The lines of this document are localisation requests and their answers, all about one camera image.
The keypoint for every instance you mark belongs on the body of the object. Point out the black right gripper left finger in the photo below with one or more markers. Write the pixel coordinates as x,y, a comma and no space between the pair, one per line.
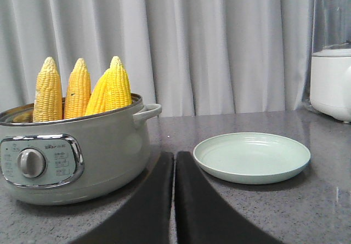
144,218

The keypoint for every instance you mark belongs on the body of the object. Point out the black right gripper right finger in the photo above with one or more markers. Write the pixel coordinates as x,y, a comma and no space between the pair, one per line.
202,216

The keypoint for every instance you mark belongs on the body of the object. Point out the bright yellow corn cob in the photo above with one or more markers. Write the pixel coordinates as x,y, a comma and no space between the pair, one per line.
97,101

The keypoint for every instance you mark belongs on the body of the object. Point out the pale yellow corn cob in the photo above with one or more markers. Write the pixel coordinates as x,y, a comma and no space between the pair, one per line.
48,96

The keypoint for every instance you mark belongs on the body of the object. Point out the orange-yellow corn cob back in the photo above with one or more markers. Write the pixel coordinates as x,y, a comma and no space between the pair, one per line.
78,91

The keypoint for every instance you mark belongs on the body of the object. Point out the light green round plate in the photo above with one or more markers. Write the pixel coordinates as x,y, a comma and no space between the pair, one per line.
252,158

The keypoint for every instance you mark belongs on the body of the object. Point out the light green electric cooking pot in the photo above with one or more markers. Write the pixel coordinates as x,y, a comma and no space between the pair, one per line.
74,160

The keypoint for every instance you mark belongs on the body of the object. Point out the grey pleated curtain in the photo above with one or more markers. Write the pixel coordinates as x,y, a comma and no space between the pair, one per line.
194,57

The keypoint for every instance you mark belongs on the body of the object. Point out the white blender with clear dome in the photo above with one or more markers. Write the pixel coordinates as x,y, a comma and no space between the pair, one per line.
330,63

